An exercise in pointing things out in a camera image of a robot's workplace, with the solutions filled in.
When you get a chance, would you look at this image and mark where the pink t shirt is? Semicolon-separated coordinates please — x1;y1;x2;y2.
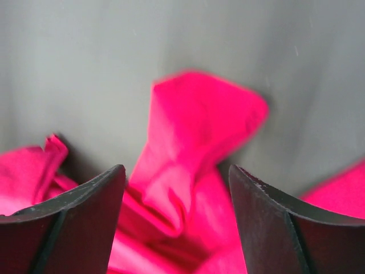
1;72;364;273

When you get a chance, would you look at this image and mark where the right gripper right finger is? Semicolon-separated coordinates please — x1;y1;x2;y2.
229;165;364;273

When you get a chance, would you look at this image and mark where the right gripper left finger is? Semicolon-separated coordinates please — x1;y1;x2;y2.
1;165;126;273

